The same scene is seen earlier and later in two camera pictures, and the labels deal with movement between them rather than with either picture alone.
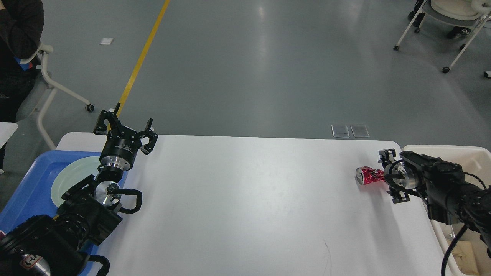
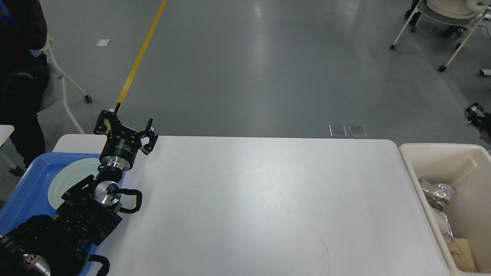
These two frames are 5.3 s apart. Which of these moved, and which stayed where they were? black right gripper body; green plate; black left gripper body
Moved: black right gripper body
Stayed: black left gripper body; green plate
